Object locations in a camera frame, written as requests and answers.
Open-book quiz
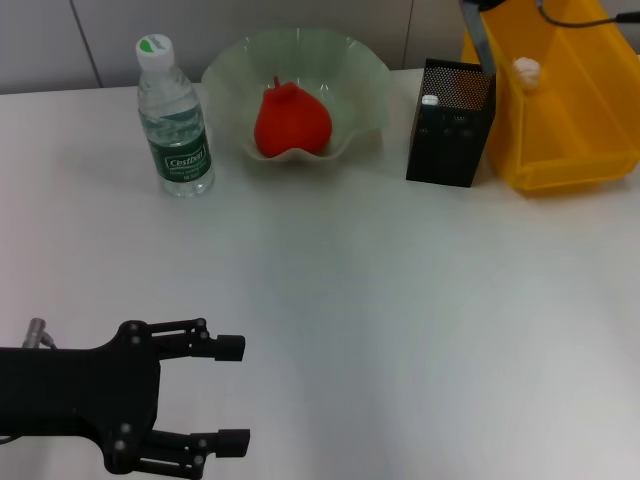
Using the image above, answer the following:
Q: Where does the right gripper cable with plug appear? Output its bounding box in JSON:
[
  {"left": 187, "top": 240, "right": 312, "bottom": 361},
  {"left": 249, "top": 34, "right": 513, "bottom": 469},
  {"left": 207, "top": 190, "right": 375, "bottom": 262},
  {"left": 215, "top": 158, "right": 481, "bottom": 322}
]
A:
[{"left": 534, "top": 0, "right": 640, "bottom": 27}]

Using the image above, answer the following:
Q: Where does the grey marker pen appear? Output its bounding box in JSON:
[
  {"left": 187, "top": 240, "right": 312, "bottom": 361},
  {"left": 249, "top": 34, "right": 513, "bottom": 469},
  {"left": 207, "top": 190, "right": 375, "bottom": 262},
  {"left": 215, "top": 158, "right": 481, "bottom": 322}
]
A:
[{"left": 460, "top": 0, "right": 497, "bottom": 76}]

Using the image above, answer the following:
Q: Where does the gripper cable with plug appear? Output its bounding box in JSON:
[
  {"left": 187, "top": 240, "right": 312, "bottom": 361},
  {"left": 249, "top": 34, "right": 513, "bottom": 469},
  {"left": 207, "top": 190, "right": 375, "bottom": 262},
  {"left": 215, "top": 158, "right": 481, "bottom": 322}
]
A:
[
  {"left": 534, "top": 0, "right": 640, "bottom": 27},
  {"left": 24, "top": 317, "right": 60, "bottom": 350}
]

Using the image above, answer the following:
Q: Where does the black mesh pen holder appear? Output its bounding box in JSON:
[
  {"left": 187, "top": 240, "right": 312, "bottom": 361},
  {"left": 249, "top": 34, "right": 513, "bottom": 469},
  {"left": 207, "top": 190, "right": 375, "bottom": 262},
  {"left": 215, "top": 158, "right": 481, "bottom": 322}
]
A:
[{"left": 405, "top": 58, "right": 498, "bottom": 189}]

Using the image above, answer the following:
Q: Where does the orange-red knitted fruit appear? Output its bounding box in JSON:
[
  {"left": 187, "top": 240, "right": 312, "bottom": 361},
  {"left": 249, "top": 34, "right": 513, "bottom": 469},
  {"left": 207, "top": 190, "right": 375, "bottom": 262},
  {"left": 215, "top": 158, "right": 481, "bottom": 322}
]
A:
[{"left": 253, "top": 74, "right": 334, "bottom": 160}]

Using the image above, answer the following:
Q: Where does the white paper ball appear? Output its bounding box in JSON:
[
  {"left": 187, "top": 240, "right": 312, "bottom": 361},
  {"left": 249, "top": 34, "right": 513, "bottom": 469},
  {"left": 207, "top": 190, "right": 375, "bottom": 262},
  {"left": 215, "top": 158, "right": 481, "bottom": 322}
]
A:
[{"left": 510, "top": 56, "right": 544, "bottom": 91}]

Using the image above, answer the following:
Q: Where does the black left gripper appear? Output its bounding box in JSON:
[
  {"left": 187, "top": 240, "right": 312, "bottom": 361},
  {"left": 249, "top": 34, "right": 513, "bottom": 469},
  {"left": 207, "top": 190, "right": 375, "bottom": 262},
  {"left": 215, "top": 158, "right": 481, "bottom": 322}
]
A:
[{"left": 0, "top": 317, "right": 251, "bottom": 480}]

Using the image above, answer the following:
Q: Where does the clear green-label water bottle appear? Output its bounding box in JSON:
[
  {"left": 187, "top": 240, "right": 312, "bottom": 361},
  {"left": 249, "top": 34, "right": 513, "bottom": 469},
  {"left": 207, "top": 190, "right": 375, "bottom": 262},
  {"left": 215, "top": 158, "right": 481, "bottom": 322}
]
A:
[{"left": 134, "top": 32, "right": 217, "bottom": 199}]

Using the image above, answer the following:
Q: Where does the yellow plastic bin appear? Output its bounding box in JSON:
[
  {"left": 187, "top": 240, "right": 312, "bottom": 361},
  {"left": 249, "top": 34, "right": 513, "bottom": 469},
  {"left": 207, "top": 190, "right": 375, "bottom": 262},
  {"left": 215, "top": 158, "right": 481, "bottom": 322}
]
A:
[{"left": 459, "top": 0, "right": 640, "bottom": 197}]

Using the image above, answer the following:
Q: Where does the wavy translucent glass fruit plate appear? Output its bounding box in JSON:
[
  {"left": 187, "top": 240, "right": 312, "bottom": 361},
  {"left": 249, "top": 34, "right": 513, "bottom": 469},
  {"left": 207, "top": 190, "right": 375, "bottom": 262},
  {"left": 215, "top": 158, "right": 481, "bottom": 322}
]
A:
[{"left": 201, "top": 27, "right": 393, "bottom": 165}]

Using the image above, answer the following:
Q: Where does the left gripper cable with plug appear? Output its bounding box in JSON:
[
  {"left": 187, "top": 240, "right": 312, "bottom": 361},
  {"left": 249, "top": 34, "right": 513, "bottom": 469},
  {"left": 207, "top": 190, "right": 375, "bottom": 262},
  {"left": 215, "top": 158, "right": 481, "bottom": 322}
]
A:
[{"left": 24, "top": 317, "right": 60, "bottom": 350}]

